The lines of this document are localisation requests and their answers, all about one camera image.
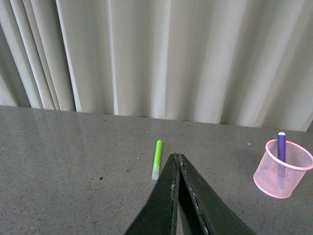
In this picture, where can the white curtain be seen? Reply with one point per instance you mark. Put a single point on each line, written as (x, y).
(235, 62)

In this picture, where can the pink mesh cup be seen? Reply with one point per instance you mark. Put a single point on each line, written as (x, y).
(298, 162)

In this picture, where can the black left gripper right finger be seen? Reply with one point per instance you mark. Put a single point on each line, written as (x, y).
(202, 211)

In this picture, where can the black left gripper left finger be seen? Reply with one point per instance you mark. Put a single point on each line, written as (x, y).
(159, 214)

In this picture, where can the green pen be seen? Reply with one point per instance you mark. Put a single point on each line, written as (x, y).
(157, 159)

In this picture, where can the purple pen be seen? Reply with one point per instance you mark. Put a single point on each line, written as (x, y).
(281, 154)

